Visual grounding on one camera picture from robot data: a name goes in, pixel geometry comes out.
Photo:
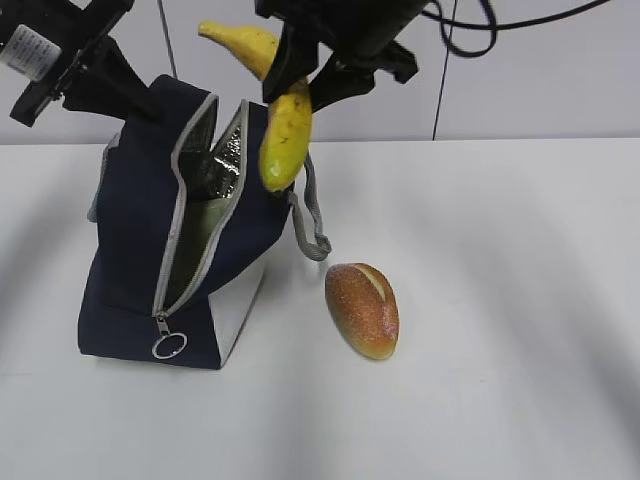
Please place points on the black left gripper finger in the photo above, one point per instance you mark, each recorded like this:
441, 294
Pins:
93, 98
111, 68

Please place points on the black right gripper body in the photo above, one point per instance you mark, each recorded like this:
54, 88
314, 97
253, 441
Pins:
360, 33

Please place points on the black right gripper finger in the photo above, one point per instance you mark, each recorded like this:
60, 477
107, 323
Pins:
338, 81
296, 57

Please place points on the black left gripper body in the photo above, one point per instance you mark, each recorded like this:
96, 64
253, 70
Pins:
52, 44

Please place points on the yellow banana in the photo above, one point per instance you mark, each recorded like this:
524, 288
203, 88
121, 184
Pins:
284, 146

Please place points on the navy and white lunch bag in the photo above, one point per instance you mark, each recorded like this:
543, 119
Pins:
157, 291

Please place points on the brown bread loaf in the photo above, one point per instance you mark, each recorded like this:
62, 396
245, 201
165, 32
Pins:
363, 306

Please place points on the green lidded glass container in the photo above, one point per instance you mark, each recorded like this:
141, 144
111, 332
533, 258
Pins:
207, 214

